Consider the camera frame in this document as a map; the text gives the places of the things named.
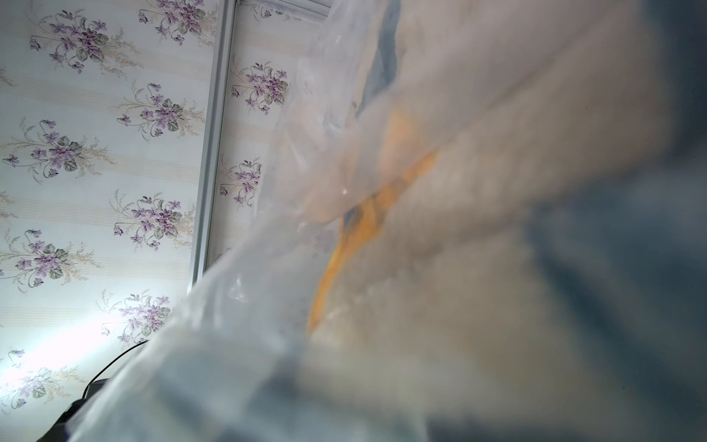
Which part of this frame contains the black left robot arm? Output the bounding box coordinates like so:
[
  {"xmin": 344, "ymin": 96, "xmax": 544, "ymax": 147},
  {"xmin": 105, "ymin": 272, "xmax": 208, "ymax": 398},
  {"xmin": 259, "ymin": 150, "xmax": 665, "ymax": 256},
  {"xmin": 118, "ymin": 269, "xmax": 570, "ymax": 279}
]
[{"xmin": 38, "ymin": 340, "xmax": 147, "ymax": 442}]

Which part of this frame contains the beige blanket with orange pattern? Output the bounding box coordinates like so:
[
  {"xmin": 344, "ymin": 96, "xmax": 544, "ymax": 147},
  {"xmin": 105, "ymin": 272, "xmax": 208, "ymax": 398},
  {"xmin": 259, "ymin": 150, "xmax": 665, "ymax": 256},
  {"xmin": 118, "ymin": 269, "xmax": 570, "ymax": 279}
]
[{"xmin": 297, "ymin": 0, "xmax": 707, "ymax": 442}]

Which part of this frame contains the clear plastic vacuum bag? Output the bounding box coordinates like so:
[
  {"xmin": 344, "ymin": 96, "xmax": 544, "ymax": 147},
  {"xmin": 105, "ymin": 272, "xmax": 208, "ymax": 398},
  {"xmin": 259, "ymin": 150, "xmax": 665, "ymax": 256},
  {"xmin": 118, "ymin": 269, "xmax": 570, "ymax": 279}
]
[{"xmin": 65, "ymin": 0, "xmax": 707, "ymax": 442}]

